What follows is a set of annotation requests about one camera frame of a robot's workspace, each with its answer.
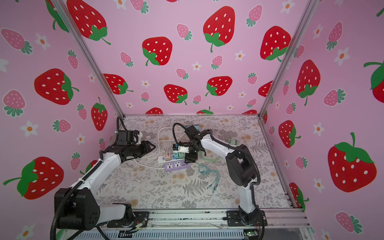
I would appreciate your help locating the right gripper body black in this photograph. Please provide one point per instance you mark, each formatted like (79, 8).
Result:
(192, 152)

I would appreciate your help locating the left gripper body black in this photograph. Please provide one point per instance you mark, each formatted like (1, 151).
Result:
(139, 150)

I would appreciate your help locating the pink charger plug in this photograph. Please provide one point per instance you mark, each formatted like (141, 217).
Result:
(167, 157)

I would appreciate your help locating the light green charger plug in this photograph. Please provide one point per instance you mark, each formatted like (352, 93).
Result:
(233, 142)

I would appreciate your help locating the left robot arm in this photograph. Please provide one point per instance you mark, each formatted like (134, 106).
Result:
(76, 207)

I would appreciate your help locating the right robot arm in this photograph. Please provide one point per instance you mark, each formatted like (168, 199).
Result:
(241, 165)

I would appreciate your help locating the purple power strip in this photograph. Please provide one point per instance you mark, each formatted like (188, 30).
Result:
(176, 165)

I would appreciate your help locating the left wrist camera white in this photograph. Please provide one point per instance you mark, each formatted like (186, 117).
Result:
(138, 137)

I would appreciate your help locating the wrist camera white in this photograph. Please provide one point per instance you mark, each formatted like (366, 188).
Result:
(180, 149)
(138, 137)

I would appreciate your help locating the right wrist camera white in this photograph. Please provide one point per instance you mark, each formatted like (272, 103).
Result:
(180, 149)

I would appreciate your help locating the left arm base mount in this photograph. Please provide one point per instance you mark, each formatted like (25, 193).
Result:
(133, 221)

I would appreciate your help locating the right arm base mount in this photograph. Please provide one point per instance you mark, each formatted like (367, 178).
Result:
(239, 218)

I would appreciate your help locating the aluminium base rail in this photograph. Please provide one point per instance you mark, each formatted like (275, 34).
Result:
(209, 224)

